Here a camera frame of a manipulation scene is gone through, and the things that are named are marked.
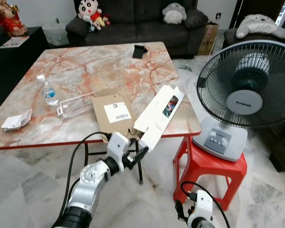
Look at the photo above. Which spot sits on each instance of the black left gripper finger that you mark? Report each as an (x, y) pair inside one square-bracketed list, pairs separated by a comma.
[(135, 146), (141, 154)]

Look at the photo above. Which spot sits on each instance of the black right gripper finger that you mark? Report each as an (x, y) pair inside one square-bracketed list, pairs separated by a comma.
[(178, 209)]

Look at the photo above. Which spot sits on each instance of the long white carton box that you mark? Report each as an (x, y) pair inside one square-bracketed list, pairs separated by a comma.
[(159, 116)]

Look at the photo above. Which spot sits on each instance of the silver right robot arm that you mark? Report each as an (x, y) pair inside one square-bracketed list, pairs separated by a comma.
[(200, 224)]

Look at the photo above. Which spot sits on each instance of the flat brown cardboard with label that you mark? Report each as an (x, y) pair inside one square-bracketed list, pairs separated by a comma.
[(113, 114)]

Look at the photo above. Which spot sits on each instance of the red plastic stool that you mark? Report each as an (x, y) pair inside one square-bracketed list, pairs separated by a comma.
[(209, 170)]

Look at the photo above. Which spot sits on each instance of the clear plastic tray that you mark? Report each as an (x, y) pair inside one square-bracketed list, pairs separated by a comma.
[(76, 106)]

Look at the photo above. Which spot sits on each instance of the red marble top table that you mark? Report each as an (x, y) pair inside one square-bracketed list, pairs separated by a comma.
[(85, 66)]

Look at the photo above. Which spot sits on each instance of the clear plastic water bottle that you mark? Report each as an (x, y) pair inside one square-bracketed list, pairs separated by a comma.
[(48, 91)]

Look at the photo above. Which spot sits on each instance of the crumpled white paper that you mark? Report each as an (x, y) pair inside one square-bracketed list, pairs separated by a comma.
[(16, 120)]

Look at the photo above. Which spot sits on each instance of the dark grey sofa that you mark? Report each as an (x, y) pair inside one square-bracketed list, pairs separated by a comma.
[(137, 23)]

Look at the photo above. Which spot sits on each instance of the grey table fan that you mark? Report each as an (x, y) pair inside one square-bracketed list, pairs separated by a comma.
[(247, 85)]

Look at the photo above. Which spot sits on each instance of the brown cardboard box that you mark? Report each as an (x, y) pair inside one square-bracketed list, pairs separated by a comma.
[(209, 39)]

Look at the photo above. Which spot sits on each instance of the white lace basket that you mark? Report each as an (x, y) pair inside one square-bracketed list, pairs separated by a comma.
[(55, 34)]

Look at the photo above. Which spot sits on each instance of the small grey totoro plush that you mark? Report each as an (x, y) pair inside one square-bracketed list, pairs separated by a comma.
[(174, 13)]

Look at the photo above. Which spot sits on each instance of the cartoon boy plush doll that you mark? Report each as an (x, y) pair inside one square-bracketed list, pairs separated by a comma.
[(91, 14)]

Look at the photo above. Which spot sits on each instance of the dark grey cushion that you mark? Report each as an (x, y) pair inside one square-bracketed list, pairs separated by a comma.
[(195, 19)]

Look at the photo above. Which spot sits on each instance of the black side cabinet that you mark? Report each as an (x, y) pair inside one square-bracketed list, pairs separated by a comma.
[(9, 66)]

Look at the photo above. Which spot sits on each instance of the white red booklet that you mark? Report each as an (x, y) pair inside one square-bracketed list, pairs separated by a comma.
[(14, 42)]

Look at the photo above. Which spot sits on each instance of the large grey totoro plush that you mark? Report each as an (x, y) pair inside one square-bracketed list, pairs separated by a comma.
[(261, 26)]

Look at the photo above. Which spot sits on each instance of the red gold figurine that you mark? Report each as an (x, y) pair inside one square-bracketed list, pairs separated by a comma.
[(9, 17)]

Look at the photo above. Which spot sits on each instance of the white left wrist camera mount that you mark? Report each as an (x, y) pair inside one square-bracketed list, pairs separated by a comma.
[(118, 146)]

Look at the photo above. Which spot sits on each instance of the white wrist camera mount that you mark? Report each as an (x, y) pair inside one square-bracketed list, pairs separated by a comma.
[(118, 146), (202, 205)]

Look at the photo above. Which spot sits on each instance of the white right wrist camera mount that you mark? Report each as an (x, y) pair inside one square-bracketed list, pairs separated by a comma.
[(202, 205)]

